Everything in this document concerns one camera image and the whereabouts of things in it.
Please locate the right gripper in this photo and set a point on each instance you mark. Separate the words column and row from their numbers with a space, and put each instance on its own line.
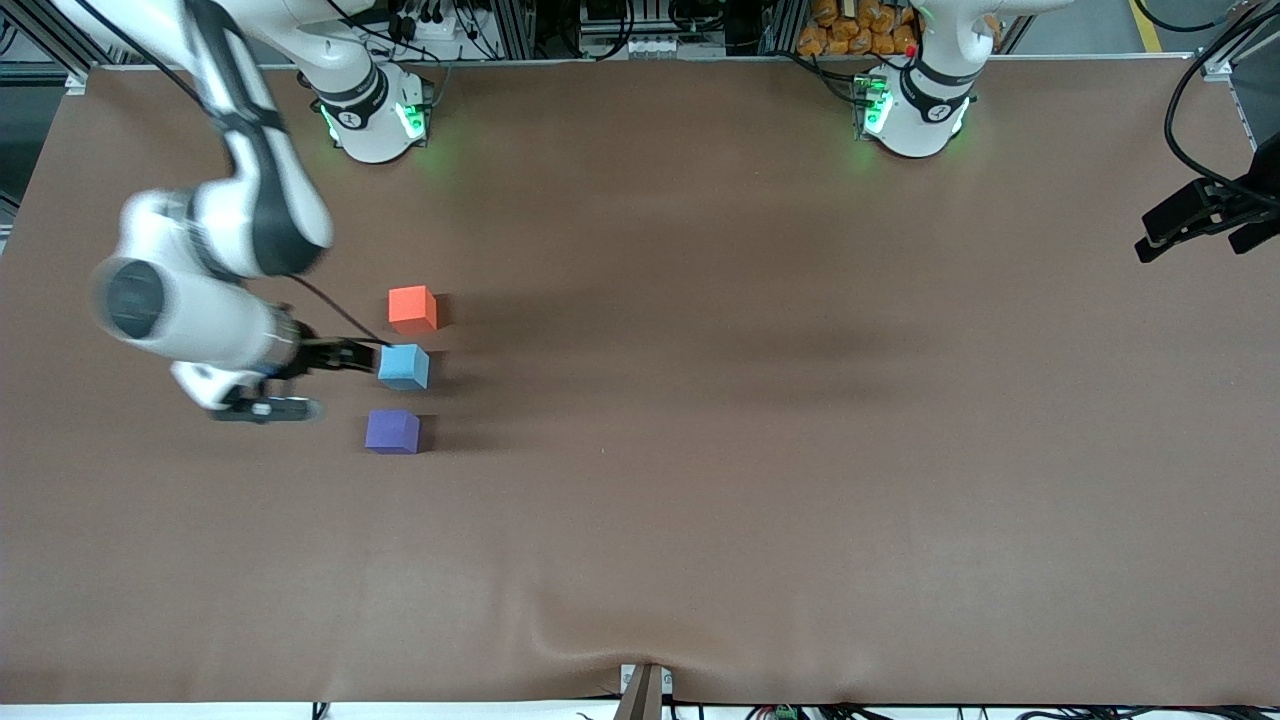
column 316, row 356

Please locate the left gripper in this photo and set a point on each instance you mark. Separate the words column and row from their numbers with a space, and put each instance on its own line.
column 1232, row 203

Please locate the blue foam block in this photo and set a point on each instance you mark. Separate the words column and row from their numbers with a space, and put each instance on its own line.
column 404, row 367

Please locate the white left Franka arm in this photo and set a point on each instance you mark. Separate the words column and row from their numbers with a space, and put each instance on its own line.
column 925, row 110

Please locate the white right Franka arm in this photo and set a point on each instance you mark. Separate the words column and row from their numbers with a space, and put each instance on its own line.
column 260, row 210

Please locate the orange foam block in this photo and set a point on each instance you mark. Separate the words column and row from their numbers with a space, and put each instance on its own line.
column 412, row 310

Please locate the purple foam block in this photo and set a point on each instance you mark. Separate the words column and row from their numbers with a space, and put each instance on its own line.
column 392, row 430

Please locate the white power strip with plugs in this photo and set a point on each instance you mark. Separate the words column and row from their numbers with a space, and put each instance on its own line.
column 425, row 22

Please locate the pile of orange packets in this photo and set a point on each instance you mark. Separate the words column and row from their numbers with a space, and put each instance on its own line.
column 850, row 30

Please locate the brown table cloth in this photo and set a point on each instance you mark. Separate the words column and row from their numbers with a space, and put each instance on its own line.
column 800, row 520

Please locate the green plug connector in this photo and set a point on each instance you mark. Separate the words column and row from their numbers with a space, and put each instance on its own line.
column 785, row 713

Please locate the aluminium frame post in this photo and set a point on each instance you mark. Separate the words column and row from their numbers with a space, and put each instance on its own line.
column 1225, row 60
column 40, row 45

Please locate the brown camera mount post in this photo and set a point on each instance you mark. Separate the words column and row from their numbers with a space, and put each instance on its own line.
column 640, row 695

